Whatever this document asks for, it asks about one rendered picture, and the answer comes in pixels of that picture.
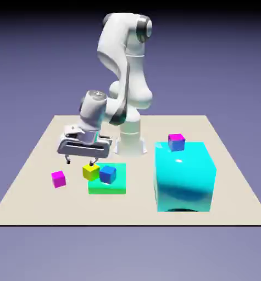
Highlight small magenta and blue cube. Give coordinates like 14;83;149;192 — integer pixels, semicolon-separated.
167;133;186;153

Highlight large cyan box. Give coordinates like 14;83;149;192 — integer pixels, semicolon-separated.
153;141;217;213

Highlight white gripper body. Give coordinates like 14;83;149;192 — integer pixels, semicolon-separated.
57;134;113;160

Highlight small yellow cube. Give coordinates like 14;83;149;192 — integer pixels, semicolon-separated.
82;164;101;182

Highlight large green box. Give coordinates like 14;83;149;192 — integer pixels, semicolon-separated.
87;162;127;195

